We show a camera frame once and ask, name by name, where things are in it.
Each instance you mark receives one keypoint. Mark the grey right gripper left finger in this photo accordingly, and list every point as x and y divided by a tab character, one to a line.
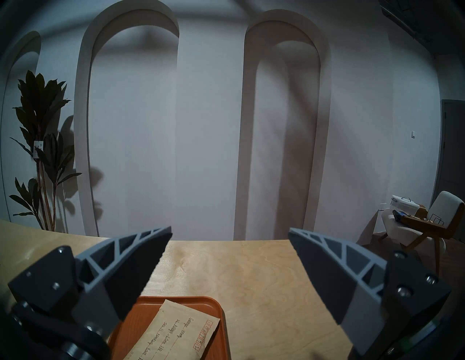
120	261

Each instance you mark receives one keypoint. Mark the orange wooden tray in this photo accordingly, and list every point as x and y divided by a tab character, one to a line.
145	312

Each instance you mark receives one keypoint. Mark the white storage box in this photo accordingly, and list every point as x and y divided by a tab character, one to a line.
404	204

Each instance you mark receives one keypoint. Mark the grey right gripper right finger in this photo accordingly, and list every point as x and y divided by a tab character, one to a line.
348	279

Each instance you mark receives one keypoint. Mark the brown handwritten envelope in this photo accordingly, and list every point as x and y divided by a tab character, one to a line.
174	330

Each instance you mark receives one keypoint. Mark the light wooden table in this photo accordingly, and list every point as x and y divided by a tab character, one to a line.
247	275

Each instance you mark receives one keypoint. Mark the white wooden-frame armchair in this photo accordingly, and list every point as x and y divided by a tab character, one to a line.
439	221

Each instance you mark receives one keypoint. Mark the grey door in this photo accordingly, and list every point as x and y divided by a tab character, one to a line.
452	145

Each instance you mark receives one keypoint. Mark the tall dark green plant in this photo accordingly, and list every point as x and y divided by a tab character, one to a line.
40	109

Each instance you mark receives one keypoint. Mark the white plant tag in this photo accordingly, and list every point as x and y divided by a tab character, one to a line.
38	148

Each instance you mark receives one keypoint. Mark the dark blue bag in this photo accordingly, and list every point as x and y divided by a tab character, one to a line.
398	215

